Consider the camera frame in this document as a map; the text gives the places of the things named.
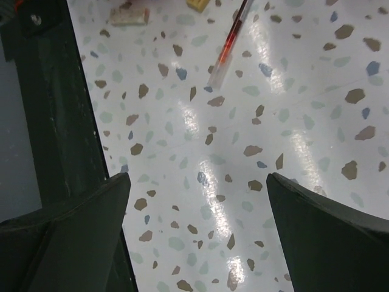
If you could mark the beige eraser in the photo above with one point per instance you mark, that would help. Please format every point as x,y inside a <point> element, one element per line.
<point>129,17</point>

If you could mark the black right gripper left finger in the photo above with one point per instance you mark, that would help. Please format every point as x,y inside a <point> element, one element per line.
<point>67,246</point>

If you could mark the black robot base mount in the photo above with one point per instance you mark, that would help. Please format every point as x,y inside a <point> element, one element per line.
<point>38,36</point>

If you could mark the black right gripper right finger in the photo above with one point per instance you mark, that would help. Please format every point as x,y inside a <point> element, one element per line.
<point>327,245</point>

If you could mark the red pen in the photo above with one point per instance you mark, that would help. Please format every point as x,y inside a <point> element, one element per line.
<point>224,59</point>

